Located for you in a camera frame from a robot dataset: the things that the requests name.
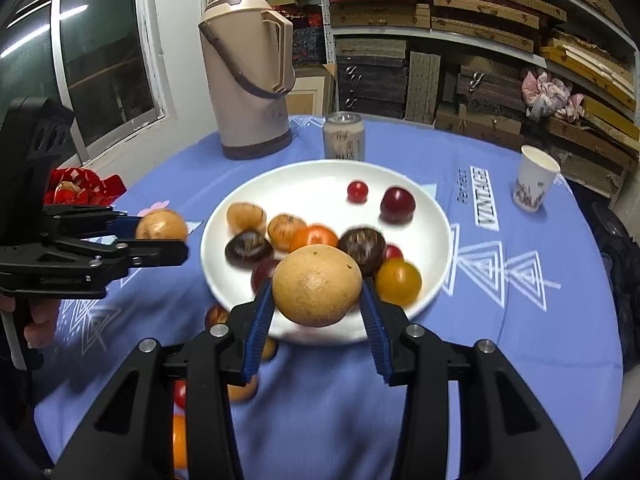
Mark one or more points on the person's left hand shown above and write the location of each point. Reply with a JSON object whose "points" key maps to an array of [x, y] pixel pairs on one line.
{"points": [[45, 325]]}

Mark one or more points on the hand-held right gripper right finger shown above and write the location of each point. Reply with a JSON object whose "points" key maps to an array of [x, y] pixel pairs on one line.
{"points": [[375, 340]]}

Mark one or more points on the small red cherry tomato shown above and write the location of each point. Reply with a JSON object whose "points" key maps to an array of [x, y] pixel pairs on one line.
{"points": [[394, 251], [357, 191], [180, 394]]}

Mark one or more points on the stacks of flat boxes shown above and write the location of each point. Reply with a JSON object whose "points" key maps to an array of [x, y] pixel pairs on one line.
{"points": [[475, 5]]}

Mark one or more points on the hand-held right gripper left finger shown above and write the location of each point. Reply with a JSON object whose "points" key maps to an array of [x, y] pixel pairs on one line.
{"points": [[257, 335]]}

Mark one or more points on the dark cloth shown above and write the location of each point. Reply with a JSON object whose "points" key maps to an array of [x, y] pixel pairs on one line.
{"points": [[615, 270]]}

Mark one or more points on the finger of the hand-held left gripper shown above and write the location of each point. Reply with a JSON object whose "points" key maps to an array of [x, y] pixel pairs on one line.
{"points": [[160, 252], [122, 225]]}

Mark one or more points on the printed paper cup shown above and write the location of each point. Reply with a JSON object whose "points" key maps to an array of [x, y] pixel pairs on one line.
{"points": [[532, 185]]}

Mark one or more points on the pink crumpled cloth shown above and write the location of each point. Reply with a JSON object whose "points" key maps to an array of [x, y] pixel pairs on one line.
{"points": [[547, 92]]}

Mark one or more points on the sliding glass window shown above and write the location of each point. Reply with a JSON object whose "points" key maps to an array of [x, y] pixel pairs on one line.
{"points": [[100, 60]]}

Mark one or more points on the red patterned packet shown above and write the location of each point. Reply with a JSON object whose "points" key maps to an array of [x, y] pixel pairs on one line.
{"points": [[75, 182]]}

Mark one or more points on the dark brown round fruit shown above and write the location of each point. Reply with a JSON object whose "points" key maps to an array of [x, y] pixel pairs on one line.
{"points": [[247, 250], [362, 247]]}

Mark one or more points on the orange round fruit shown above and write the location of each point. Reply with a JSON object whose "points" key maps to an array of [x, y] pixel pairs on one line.
{"points": [[315, 237], [179, 440], [398, 282]]}

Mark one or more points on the dark red plum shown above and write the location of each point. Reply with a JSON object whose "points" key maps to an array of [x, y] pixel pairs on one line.
{"points": [[397, 205], [262, 275]]}

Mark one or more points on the blue printed tablecloth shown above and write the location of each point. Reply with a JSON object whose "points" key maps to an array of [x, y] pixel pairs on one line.
{"points": [[500, 360]]}

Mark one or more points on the beige drink can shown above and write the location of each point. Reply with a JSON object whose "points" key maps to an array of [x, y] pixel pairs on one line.
{"points": [[344, 140]]}

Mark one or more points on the white plate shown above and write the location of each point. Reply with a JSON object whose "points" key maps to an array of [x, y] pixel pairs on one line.
{"points": [[310, 185]]}

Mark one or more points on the cardboard box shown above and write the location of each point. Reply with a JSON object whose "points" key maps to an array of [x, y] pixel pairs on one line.
{"points": [[310, 95]]}

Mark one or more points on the reddish brown round fruit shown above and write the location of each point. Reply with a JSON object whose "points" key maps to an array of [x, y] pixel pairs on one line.
{"points": [[215, 316]]}

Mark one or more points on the beige thermos flask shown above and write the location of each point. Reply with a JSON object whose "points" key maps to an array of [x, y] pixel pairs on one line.
{"points": [[245, 85]]}

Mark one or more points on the large tan round fruit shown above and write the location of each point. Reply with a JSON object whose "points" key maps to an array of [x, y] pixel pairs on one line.
{"points": [[317, 285]]}

